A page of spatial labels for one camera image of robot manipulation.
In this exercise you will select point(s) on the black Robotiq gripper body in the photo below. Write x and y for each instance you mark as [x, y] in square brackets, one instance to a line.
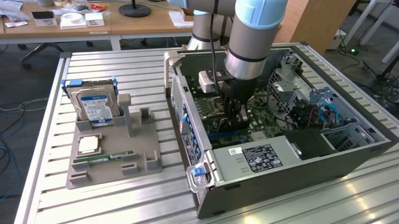
[242, 91]

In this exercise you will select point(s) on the black graphics card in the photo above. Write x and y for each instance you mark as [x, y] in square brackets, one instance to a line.
[222, 124]

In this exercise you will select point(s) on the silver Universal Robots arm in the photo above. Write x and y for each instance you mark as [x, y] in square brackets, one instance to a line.
[250, 35]

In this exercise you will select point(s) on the CPU socket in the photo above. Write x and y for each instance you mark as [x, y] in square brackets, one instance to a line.
[216, 105]

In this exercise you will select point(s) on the green motherboard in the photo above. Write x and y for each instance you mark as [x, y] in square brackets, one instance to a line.
[264, 121]

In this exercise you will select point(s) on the perforated metal drive cage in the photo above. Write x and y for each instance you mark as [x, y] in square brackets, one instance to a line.
[283, 93]

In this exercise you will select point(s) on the grey power supply unit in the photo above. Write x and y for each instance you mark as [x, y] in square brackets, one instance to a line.
[224, 168]

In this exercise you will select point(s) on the blue case latch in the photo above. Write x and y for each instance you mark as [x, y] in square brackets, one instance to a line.
[196, 173]

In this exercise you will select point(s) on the open dark grey PC case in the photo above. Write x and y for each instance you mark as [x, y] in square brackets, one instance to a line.
[280, 186]

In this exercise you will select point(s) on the metal disk bay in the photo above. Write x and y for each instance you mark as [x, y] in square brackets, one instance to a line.
[352, 137]

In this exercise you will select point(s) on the stack of white papers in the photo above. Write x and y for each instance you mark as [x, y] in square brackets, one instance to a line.
[180, 21]

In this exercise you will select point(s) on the wooden cabinet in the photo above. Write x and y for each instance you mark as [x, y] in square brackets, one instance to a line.
[318, 21]

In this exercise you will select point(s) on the green lit device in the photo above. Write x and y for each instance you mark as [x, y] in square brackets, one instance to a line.
[354, 51]

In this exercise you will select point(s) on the long wooden desk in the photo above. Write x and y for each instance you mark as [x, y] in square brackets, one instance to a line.
[140, 28]

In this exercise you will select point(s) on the grey parts rack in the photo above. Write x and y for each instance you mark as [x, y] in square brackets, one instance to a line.
[124, 172]

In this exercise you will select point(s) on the hard disk in blue caddy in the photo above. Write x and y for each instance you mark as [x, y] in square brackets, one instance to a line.
[93, 105]

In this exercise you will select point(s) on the green RAM stick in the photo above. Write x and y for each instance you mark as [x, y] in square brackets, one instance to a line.
[103, 157]

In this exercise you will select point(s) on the silver CPU chip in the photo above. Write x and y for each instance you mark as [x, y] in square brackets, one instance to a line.
[88, 145]

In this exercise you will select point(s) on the black round lamp base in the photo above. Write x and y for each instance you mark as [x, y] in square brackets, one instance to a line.
[135, 11]

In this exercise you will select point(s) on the white labelled box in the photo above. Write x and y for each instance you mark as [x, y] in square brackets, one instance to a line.
[93, 19]

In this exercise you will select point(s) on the small red item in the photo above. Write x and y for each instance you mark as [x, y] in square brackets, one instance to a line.
[96, 7]

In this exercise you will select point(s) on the flat white box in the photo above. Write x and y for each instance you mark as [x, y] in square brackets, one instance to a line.
[72, 26]

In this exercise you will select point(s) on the white tape roll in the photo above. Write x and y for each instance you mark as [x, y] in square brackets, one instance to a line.
[71, 17]

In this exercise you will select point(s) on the black chair base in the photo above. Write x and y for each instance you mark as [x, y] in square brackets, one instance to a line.
[40, 50]

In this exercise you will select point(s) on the black topped white box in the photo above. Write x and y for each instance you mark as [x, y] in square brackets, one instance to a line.
[44, 17]

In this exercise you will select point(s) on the red and white card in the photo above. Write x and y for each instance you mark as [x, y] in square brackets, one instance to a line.
[15, 24]

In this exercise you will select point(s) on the clear plastic bags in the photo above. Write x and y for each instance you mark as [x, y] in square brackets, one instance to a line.
[12, 10]

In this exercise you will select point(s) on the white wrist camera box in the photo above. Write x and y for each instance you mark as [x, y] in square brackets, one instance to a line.
[207, 80]

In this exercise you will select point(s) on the white table frame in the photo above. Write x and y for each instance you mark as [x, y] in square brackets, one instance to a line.
[372, 21]

